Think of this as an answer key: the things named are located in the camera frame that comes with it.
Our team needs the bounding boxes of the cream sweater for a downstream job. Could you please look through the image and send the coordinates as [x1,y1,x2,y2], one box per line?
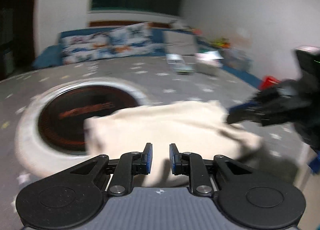
[84,100,262,187]

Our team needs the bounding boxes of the red plastic stool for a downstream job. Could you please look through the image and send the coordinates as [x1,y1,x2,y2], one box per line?
[258,76,280,91]

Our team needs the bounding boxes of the clear plastic storage box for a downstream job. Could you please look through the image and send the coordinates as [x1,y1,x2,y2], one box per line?
[221,48,251,72]

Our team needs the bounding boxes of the white tissue box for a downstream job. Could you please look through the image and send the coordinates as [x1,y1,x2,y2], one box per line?
[195,51,223,76]

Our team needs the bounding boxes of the blue small stool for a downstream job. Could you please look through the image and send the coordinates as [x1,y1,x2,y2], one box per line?
[309,150,320,174]

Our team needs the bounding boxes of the yellow orange plush toys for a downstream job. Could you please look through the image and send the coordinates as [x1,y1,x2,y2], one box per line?
[210,38,231,49]

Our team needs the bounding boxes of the clear box of colourful items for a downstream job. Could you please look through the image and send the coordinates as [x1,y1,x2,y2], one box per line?
[174,63,194,75]

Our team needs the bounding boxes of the black induction cooktop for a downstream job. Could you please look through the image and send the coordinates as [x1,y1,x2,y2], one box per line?
[37,85,141,155]

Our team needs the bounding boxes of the white remote control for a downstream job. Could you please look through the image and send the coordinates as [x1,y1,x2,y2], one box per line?
[166,53,185,65]

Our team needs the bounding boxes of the grey cushion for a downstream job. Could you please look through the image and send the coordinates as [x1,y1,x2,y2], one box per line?
[163,31,198,56]

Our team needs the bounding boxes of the right butterfly pillow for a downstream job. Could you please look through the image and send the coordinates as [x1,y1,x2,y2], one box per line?
[108,22,163,57]

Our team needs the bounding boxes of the butterfly pillow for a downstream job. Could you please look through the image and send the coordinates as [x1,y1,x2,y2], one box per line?
[108,22,163,57]
[62,32,114,65]

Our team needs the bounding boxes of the left butterfly pillow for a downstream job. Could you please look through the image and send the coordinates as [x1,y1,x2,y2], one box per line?
[62,32,114,65]

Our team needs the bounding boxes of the blue corner sofa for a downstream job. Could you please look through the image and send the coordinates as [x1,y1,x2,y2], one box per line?
[32,25,263,88]

